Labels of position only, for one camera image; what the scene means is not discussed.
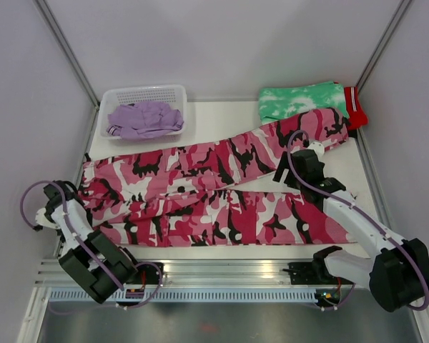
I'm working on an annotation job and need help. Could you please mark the lilac trousers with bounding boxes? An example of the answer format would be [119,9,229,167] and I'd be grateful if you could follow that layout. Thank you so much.
[105,101,184,141]

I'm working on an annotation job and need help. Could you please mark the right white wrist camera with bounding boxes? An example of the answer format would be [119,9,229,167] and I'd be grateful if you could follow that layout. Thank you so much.
[307,141,325,158]

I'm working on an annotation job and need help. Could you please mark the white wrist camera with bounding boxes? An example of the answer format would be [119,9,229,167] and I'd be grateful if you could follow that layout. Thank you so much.
[35,208,57,229]
[307,141,325,158]

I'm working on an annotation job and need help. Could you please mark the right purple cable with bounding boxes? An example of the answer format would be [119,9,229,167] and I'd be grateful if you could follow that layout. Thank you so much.
[286,130,429,312]

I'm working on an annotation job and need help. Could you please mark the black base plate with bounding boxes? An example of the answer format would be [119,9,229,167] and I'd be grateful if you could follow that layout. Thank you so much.
[281,262,352,286]
[127,262,164,286]

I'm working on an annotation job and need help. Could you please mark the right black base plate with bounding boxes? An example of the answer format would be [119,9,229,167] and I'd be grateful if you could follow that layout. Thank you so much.
[281,262,352,286]

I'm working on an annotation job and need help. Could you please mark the right aluminium frame post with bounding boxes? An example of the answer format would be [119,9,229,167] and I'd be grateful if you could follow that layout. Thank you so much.
[356,0,414,94]

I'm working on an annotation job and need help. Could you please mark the purple cable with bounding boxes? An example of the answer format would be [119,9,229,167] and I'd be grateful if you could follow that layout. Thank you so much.
[286,130,429,312]
[19,180,126,292]

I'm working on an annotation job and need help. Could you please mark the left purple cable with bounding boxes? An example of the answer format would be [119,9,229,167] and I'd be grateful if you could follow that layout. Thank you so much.
[19,180,126,292]

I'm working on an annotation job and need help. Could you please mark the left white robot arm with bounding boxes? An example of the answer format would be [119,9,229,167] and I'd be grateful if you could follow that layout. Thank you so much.
[36,181,142,304]

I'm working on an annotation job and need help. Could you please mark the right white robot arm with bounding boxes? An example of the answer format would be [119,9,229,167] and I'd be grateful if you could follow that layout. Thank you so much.
[273,149,429,312]

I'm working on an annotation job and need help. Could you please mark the green tie-dye folded trousers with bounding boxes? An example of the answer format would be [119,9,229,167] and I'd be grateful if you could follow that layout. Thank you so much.
[258,81,349,124]

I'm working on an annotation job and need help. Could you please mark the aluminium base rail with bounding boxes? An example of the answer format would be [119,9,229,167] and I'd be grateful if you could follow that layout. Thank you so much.
[35,257,425,287]

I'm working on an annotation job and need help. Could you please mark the white plastic basket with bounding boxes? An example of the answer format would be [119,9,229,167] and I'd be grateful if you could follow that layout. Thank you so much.
[96,84,189,141]

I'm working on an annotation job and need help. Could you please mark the red folded trousers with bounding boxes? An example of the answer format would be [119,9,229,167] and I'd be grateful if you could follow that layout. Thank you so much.
[343,86,369,131]

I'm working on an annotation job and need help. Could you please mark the left aluminium frame post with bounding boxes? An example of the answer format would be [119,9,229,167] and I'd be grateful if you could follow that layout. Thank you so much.
[33,0,99,109]

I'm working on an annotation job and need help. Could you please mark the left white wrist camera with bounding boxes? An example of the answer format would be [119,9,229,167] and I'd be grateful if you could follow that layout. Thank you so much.
[35,208,57,229]

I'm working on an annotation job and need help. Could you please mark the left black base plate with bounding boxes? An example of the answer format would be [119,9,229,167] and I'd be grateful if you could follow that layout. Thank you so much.
[127,262,164,286]

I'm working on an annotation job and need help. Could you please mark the aluminium frame post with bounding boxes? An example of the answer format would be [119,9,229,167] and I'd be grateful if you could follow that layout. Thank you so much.
[33,0,99,109]
[356,0,414,94]

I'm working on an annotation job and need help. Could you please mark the white slotted cable duct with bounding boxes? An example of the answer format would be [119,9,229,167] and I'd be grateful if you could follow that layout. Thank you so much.
[48,288,340,304]

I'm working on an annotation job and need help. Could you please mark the pink camouflage trousers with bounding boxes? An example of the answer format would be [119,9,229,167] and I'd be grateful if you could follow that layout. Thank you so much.
[78,108,351,247]

